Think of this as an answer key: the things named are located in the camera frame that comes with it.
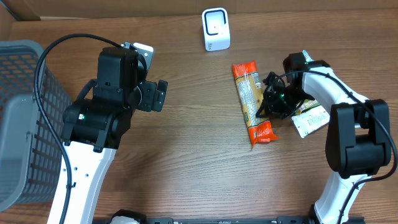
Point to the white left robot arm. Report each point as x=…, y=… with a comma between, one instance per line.
x=93, y=128

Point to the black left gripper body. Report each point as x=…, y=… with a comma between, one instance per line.
x=147, y=96

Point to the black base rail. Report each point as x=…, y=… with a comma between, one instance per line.
x=127, y=216

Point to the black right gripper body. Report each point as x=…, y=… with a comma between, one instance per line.
x=285, y=103

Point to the grey plastic basket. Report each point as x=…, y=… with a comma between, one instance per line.
x=30, y=158

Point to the teal snack packet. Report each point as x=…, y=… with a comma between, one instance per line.
x=307, y=56

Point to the green tea packet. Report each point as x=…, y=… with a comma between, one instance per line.
x=306, y=105

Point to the white barcode scanner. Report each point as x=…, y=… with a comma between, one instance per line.
x=216, y=29

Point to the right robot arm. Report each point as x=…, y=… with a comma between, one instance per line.
x=359, y=147

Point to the orange noodle packet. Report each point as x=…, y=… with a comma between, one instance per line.
x=250, y=93

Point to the white conditioner tube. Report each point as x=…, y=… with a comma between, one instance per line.
x=310, y=121

